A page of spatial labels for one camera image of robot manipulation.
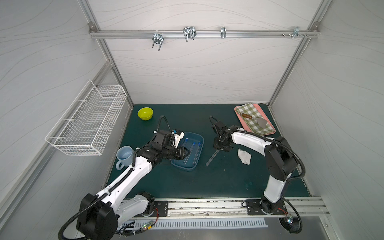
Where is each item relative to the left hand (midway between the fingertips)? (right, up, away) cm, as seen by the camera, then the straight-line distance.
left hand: (188, 152), depth 77 cm
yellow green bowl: (-34, +22, +34) cm, 53 cm away
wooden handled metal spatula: (+52, +15, +31) cm, 62 cm away
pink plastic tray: (+56, +22, +38) cm, 71 cm away
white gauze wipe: (+34, -5, +13) cm, 37 cm away
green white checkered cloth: (+47, +25, +41) cm, 67 cm away
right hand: (+17, 0, +15) cm, 23 cm away
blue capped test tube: (-3, +2, +21) cm, 22 cm away
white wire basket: (-47, +16, -8) cm, 50 cm away
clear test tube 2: (0, -1, -2) cm, 2 cm away
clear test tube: (+14, -6, +13) cm, 20 cm away
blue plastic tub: (+2, +5, +21) cm, 22 cm away
